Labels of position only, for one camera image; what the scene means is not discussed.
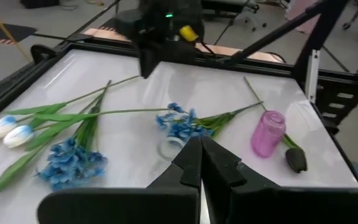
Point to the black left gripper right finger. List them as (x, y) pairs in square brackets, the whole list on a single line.
[(259, 205)]

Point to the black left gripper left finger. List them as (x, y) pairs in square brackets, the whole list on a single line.
[(166, 202)]

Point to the light wooden base board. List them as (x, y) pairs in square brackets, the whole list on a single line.
[(104, 33)]

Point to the pink ribbed glass vase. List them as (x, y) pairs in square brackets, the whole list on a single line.
[(267, 137)]

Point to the white artificial tulip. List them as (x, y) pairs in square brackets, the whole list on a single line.
[(0, 127), (18, 136)]

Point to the black metal table frame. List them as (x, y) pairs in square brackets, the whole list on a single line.
[(11, 88)]

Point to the clear glass vase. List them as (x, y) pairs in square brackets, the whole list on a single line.
[(166, 149)]

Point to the black striped floor mat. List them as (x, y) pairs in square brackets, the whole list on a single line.
[(2, 31)]

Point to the black upright frame post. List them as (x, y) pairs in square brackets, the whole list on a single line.
[(319, 37)]

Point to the pink cloth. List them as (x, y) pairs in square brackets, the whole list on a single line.
[(300, 15)]

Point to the blue artificial flower bunch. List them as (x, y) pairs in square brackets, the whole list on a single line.
[(182, 127), (70, 165)]

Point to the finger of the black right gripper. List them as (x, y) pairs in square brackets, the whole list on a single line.
[(154, 54), (144, 59)]

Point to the black artificial tulip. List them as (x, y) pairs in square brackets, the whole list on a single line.
[(296, 160)]

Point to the silver metal bracket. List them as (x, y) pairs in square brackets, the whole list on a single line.
[(311, 74)]

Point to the yellow tape label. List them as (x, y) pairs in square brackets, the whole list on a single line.
[(188, 33)]

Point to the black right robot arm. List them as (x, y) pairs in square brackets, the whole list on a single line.
[(154, 18)]

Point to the black diagonal brace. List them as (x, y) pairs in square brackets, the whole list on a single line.
[(275, 32)]

